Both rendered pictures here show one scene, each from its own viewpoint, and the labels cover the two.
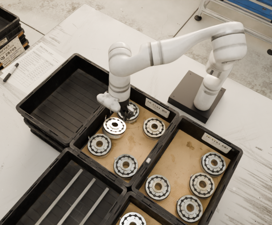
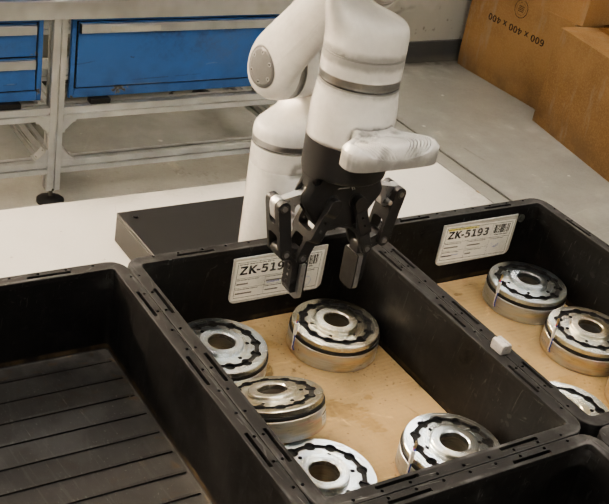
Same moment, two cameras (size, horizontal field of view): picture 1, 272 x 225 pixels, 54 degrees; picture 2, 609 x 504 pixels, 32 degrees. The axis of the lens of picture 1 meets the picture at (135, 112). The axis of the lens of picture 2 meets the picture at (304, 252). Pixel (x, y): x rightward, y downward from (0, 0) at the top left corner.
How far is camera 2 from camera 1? 0.96 m
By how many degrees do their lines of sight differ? 52
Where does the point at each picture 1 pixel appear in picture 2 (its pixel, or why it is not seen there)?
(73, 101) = (12, 488)
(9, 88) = not seen: outside the picture
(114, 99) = (392, 133)
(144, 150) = (399, 399)
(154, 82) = not seen: hidden behind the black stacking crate
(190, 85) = (180, 236)
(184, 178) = (544, 366)
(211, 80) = (291, 123)
